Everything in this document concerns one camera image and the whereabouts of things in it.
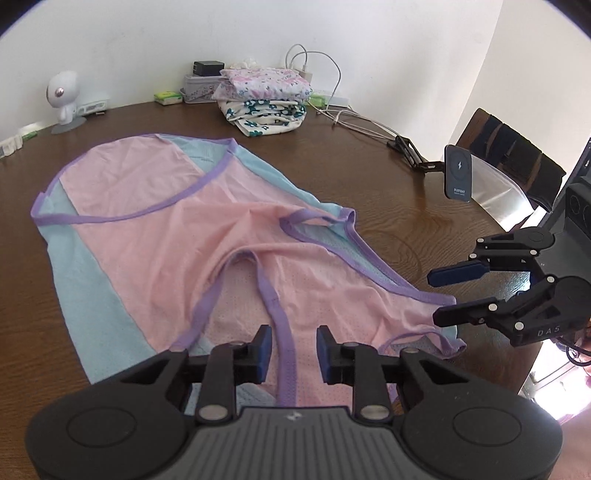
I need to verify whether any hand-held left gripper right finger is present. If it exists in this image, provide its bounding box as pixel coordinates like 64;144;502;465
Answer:
316;325;480;425

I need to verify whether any grey tin box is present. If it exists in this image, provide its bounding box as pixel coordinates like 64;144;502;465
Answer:
182;73;225;103

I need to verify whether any white charger with cables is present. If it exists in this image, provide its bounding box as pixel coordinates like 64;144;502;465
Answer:
285;44;343;110

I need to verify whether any white teal-flowered folded cloth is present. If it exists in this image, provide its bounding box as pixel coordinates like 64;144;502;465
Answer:
217;97;308;138

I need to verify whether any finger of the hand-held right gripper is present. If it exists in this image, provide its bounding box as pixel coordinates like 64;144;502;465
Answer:
433;276;557;334
427;231;540;288

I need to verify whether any black folding phone stand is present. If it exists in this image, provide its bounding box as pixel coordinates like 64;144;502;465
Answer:
387;136;447;174

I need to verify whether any dark wooden chair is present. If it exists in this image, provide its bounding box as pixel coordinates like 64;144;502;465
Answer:
455;107;568;232

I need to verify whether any dark grey wireless charger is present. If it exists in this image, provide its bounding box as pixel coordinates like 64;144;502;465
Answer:
444;144;474;204

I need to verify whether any white cable bundle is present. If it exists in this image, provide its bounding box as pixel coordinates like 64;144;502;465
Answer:
314;104;403;140

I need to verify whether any pink floral folded cloth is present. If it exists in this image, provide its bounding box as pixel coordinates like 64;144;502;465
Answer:
213;68;314;103

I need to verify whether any black cable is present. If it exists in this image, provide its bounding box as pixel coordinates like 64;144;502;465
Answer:
554;338;591;368

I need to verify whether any white round security camera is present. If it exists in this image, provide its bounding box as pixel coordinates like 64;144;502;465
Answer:
46;70;87;134

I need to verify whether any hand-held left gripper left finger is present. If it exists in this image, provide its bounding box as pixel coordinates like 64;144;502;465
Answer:
111;324;273;425

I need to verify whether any pink and blue mesh vest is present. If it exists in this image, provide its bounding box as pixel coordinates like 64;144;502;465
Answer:
30;133;467;407

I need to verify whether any white digital clock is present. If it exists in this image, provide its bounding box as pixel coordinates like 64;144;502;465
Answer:
76;95;110;116

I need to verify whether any strip of small white bottles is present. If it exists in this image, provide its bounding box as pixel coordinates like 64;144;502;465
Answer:
0;134;24;160

